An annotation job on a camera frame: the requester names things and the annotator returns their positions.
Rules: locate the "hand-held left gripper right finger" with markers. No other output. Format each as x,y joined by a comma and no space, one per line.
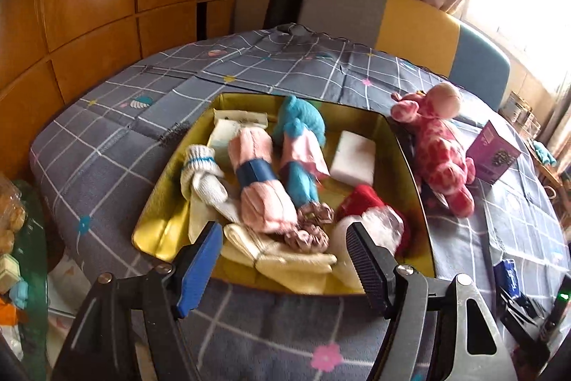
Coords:
366,265

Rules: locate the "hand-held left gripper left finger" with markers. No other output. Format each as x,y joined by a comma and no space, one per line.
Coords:
198,269

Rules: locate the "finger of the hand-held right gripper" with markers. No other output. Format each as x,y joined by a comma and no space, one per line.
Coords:
522,316
509,276

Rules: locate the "gold storage box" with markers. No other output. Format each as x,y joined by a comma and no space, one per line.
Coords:
169,224

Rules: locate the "red plush strawberry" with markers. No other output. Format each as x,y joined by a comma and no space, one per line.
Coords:
361,198

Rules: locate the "pink brown scrunchie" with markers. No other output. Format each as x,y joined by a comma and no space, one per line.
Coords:
312,213

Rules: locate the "cream socks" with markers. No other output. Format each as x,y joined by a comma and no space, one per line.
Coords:
276,260

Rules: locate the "white knit socks blue stripes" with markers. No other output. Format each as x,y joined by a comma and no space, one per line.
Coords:
200,180

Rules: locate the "pink socks with blue band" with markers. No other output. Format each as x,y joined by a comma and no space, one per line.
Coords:
263,202

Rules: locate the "white sponge block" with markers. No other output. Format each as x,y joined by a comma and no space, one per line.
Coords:
352,160

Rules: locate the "blue plush doll pink dress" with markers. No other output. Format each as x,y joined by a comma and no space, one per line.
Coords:
299,113

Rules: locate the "purple cardboard box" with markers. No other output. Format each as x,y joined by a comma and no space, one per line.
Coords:
490,153

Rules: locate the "small blue plush toy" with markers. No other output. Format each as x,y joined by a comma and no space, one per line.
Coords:
545,153

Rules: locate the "pink spotted plush giraffe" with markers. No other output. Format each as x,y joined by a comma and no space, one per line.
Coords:
441,149

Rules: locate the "grey checked bed sheet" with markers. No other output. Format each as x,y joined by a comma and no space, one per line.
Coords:
111,140

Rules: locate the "grey yellow blue headboard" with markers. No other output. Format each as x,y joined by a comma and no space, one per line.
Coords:
401,28

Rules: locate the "wooden wardrobe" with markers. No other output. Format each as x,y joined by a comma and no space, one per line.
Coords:
89,6

